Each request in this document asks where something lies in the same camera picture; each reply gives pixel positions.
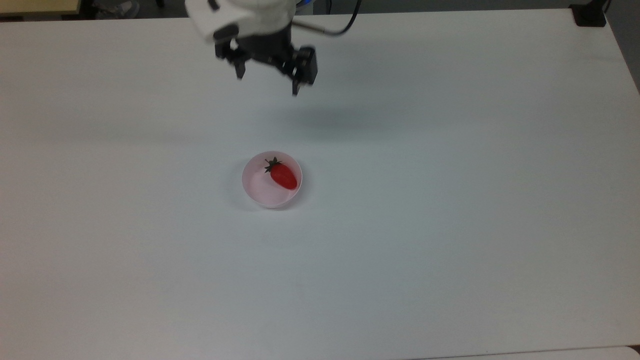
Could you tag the red toy strawberry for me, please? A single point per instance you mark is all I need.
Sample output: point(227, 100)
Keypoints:
point(283, 177)

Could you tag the black Franka gripper body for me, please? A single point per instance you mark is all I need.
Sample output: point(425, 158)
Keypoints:
point(270, 50)

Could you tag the grey shoe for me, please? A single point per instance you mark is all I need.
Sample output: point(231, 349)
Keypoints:
point(120, 10)

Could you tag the yellow wooden furniture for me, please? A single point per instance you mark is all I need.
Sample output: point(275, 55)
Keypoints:
point(35, 5)

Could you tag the pink plastic bowl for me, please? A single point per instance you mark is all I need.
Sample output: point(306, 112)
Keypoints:
point(265, 192)

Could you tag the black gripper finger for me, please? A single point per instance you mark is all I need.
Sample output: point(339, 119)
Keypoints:
point(296, 86)
point(240, 70)

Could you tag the black table clamp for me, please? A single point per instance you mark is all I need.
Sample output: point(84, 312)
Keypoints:
point(589, 15)

